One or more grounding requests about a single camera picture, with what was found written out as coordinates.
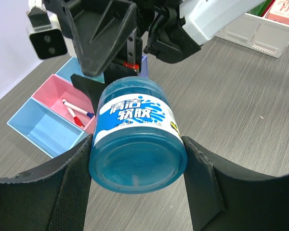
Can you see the red capped white marker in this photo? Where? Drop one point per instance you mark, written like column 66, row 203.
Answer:
column 76, row 119

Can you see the green plastic ruler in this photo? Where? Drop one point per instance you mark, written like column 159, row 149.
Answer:
column 261, row 9

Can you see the pink eraser block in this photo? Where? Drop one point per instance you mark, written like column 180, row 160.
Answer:
column 279, row 12

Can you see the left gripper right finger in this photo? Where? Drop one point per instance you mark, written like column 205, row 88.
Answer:
column 224, row 196

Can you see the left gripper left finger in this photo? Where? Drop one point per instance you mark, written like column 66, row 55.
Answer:
column 50, row 197

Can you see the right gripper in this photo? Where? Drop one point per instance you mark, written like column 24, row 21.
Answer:
column 106, row 36

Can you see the light blue box left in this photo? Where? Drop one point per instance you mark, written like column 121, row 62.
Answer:
column 45, row 129

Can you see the purple plastic box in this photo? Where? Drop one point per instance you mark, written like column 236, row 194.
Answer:
column 144, row 68

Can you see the blue capped white marker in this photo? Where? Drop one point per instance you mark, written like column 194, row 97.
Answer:
column 82, row 111

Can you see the light blue box middle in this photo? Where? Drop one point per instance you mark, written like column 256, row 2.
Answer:
column 72, row 67

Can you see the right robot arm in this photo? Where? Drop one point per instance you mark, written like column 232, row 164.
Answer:
column 178, row 28

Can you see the pink plastic box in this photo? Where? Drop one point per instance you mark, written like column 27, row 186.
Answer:
column 51, row 94

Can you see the white mesh basket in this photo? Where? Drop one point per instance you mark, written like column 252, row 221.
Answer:
column 257, row 33

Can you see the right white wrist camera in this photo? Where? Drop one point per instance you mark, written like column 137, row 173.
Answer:
column 49, row 28

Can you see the light blue box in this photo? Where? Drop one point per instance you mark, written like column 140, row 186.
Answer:
column 45, row 129
column 72, row 67

